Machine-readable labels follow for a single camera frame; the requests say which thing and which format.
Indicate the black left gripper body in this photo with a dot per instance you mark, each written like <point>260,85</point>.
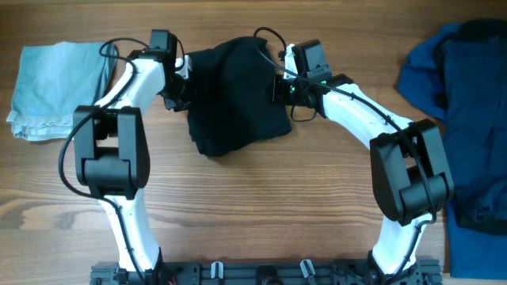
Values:
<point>174,94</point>

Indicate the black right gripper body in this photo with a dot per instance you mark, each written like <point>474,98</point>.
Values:
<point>287,90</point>

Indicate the dark green shorts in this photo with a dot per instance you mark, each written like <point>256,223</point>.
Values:
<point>233,97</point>

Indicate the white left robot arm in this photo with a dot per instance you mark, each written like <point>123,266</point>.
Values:
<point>112,158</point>

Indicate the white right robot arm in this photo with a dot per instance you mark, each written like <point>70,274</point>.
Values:
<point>411,179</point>

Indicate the blue clothes pile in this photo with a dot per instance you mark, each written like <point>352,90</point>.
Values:
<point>459,77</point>

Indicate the folded light blue jeans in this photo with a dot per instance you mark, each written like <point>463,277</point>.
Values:
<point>52,81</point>

